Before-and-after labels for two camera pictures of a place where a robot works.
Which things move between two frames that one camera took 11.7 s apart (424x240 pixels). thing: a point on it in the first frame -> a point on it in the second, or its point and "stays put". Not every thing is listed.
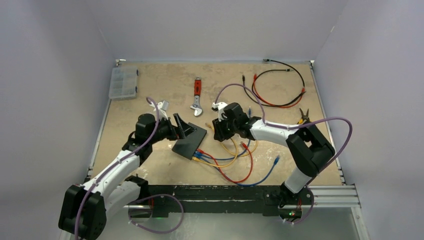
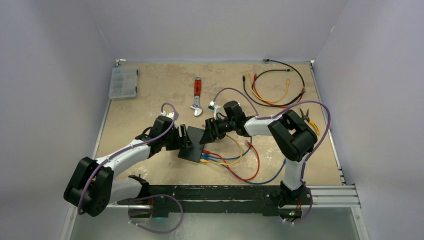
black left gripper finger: (188, 129) -> (186, 143)
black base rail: (159, 201) stays put
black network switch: (186, 147) stays put
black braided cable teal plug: (287, 70) stays put
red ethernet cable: (272, 104) stays put
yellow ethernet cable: (242, 155) -> (264, 99)
